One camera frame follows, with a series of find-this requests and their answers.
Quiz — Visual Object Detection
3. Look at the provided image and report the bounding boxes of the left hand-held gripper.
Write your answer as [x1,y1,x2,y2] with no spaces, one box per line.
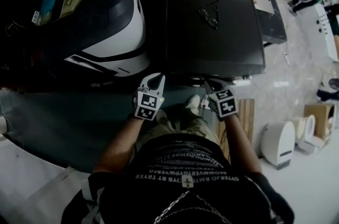
[133,72,166,122]

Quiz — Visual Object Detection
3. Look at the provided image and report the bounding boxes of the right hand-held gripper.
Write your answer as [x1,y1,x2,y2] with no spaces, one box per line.
[203,78,238,122]

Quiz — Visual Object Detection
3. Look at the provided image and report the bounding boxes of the person's right forearm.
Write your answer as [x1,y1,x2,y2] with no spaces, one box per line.
[223,113,263,175]

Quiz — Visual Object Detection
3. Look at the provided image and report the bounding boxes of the person's left forearm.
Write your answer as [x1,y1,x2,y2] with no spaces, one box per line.
[92,114,145,174]

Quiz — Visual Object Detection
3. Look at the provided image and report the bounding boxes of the person's right white shoe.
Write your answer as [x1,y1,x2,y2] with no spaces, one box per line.
[183,94,201,110]

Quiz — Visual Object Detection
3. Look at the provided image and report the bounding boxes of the person's white shoe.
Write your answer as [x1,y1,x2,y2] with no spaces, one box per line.
[183,94,201,110]
[156,109,168,123]

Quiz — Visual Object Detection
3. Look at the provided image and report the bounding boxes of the person's left white shoe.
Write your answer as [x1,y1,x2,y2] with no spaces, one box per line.
[156,109,168,123]

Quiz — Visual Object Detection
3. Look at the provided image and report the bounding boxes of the person's beige trousers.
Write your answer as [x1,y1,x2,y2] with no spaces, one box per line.
[147,107,222,154]

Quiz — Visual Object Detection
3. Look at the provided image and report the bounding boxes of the black eyeglasses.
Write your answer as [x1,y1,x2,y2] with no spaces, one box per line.
[198,0,220,31]

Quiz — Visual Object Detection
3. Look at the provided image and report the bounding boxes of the white and black washing machine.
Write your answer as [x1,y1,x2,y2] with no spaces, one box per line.
[0,0,151,87]

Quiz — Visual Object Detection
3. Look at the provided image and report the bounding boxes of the white rounded appliance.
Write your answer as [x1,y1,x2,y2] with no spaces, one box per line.
[261,120,296,171]

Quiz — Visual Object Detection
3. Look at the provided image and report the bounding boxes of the black side table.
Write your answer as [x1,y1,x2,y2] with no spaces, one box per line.
[250,0,289,47]

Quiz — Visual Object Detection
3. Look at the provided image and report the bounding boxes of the dark green floor mat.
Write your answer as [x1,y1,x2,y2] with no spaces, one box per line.
[0,82,220,173]

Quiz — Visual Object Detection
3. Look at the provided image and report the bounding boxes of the person's black printed t-shirt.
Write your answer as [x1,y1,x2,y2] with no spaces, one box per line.
[62,133,295,224]

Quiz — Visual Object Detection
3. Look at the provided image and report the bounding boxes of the white toilet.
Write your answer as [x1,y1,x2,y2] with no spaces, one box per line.
[293,114,331,155]

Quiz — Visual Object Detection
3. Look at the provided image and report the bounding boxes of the small cardboard box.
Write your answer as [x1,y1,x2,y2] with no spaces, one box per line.
[304,103,336,140]

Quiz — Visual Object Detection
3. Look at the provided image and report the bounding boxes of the white counter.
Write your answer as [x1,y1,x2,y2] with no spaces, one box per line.
[313,3,339,61]

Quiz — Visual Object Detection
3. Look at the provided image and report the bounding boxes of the silver chain necklace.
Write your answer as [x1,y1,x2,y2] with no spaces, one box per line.
[153,177,231,224]

